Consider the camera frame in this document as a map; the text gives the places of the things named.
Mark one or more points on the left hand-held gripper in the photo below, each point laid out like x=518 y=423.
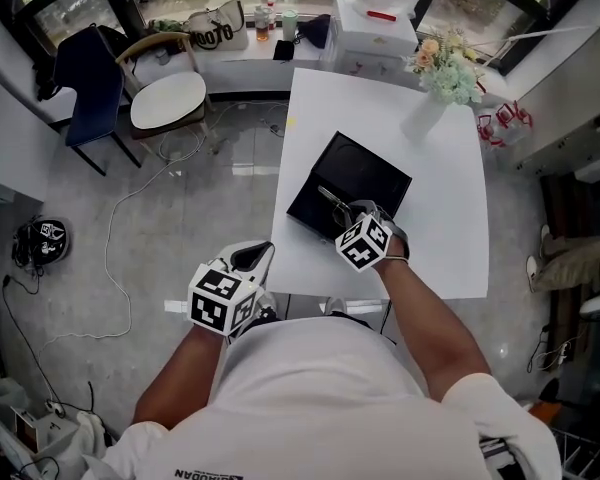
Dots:
x=222 y=298

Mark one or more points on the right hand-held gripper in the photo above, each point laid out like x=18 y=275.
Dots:
x=365 y=240

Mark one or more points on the metal tool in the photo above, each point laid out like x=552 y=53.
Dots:
x=332 y=197

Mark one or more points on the black box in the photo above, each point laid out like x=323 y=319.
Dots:
x=360 y=173

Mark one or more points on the person's right forearm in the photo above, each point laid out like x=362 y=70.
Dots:
x=430 y=318

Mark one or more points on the person's left forearm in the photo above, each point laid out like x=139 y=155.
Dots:
x=180 y=378

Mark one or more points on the person's left shoe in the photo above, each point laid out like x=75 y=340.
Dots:
x=267 y=308

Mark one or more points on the person's shoe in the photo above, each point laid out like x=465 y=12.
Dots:
x=267 y=308
x=336 y=305

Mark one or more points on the white table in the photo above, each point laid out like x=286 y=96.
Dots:
x=430 y=193

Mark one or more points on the person's right shoe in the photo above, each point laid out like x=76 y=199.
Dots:
x=336 y=305

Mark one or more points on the white vase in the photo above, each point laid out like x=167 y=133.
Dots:
x=422 y=115

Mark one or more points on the person's white shirt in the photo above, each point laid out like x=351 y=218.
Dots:
x=330 y=393

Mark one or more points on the pastel flower bouquet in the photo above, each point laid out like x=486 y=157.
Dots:
x=447 y=70

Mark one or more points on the small black pouch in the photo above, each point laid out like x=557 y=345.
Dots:
x=283 y=50

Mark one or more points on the white water dispenser box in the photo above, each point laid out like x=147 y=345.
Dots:
x=375 y=35

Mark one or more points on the wooden chair with white seat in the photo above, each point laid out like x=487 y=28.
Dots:
x=167 y=98

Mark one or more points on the black cloth bundle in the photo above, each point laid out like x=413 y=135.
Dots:
x=315 y=29

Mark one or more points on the pale green cup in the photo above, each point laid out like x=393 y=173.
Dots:
x=290 y=25

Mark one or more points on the bottle with brown liquid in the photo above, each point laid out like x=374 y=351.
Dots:
x=262 y=25

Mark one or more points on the cream tote bag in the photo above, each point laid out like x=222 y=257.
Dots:
x=220 y=30

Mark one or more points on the blue chair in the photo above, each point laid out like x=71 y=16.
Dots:
x=92 y=98

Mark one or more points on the white power strip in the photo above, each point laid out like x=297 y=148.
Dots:
x=56 y=408

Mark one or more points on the cardboard box with red panel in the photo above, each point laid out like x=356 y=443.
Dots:
x=26 y=430

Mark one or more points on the black window frame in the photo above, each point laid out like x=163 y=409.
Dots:
x=136 y=18

